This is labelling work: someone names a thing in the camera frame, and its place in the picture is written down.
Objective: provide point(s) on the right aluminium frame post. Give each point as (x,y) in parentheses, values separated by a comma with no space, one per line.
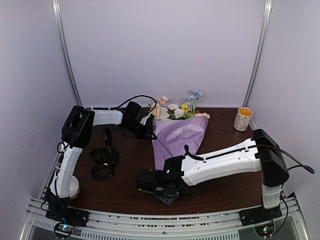
(264,30)

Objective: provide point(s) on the peach flower stem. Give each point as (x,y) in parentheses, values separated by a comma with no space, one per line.
(158,109)

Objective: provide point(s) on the blue flower stem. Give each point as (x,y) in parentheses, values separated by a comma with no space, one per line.
(196,93)

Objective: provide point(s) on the front aluminium rail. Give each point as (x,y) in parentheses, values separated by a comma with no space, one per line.
(225,225)

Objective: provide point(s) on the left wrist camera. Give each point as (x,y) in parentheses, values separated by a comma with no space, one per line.
(146,119)

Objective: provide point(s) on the left aluminium frame post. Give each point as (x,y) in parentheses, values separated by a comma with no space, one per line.
(65,52)

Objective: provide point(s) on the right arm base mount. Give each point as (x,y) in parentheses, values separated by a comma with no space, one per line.
(259,214)

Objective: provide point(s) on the round white bowl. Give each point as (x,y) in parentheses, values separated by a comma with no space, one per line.
(74,188)

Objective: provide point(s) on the patterned mug orange inside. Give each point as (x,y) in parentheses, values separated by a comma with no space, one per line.
(242,119)

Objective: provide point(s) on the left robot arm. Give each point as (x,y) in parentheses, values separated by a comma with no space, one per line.
(76,135)

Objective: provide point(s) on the black printed ribbon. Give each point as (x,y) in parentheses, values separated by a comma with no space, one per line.
(105,157)

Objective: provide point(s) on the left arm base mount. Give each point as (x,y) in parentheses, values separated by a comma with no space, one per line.
(73,217)

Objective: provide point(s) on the pink wrapping paper sheet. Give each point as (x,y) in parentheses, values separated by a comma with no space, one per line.
(173,135)

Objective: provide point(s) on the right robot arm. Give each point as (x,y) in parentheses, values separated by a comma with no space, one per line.
(260,153)

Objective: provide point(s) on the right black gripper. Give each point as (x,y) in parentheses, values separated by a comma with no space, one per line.
(167,200)

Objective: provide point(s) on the aluminium frame post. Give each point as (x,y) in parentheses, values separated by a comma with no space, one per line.
(65,52)
(264,30)

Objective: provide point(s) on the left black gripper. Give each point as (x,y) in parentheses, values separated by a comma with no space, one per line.
(144,135)

